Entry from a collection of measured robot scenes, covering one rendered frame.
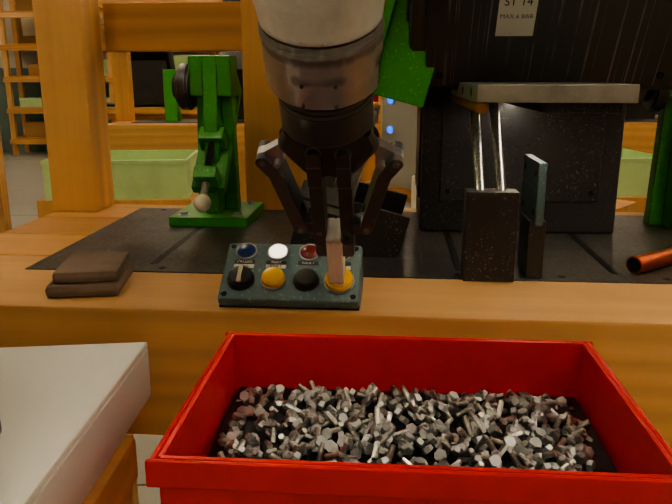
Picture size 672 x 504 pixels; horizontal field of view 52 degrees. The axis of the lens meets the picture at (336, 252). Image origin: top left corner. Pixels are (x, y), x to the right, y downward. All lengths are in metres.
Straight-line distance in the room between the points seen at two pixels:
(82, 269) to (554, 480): 0.56
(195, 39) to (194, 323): 0.79
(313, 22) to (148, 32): 1.00
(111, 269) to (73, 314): 0.06
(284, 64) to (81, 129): 0.94
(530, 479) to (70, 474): 0.29
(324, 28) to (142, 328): 0.41
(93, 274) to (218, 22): 0.73
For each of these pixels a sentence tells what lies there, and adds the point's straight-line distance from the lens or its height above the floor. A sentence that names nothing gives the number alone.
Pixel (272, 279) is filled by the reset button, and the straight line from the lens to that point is 0.72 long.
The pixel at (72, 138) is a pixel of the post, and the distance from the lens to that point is 1.42.
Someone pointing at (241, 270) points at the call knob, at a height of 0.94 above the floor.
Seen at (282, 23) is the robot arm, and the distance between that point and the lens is 0.48.
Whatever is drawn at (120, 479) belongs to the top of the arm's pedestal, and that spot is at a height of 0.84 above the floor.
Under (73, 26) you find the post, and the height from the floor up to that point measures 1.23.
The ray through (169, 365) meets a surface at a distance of 0.77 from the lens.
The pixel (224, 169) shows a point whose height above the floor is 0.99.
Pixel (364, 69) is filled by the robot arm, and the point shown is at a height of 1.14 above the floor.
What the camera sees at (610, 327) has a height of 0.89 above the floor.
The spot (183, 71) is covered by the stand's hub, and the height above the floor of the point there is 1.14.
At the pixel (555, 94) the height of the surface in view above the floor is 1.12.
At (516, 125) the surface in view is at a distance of 1.09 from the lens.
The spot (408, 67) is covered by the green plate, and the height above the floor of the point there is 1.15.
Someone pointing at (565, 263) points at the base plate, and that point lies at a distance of 0.95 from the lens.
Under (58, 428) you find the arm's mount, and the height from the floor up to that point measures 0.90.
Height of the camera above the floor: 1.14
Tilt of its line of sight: 14 degrees down
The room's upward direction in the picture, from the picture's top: straight up
